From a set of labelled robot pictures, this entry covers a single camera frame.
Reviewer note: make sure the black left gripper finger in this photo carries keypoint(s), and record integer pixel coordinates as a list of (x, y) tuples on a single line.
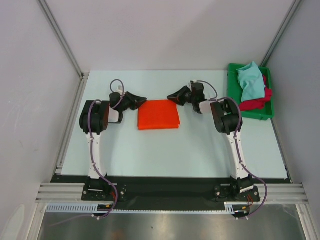
[(136, 104), (131, 97)]

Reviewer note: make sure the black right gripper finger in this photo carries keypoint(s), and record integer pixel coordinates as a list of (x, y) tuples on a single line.
[(174, 95), (178, 101)]

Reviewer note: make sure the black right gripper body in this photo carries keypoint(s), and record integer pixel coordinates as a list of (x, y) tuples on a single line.
[(186, 94)]

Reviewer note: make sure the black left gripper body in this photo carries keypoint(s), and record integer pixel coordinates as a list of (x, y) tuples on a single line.
[(127, 103)]

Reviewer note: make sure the orange t shirt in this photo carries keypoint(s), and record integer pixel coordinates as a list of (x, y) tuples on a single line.
[(158, 115)]

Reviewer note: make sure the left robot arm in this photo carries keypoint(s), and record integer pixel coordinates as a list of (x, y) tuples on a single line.
[(94, 120)]

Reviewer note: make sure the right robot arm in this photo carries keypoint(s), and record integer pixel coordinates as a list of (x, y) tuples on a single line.
[(228, 122)]

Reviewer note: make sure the teal t shirt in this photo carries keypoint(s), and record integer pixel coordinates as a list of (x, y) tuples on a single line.
[(251, 81)]

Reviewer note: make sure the red t shirt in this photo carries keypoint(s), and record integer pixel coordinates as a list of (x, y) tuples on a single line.
[(257, 103)]

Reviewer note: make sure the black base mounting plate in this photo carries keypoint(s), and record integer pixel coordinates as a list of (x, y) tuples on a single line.
[(166, 193)]

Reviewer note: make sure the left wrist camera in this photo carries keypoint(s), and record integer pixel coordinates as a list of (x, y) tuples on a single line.
[(120, 90)]

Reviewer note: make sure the white slotted cable duct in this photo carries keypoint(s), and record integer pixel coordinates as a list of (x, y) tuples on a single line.
[(96, 208)]

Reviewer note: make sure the left aluminium corner post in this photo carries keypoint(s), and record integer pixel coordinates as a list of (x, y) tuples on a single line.
[(53, 23)]

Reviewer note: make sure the aluminium corner post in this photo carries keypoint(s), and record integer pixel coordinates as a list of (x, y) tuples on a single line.
[(293, 10), (53, 23)]

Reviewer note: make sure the right aluminium corner post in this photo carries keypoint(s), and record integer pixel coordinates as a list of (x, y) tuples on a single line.
[(293, 10)]

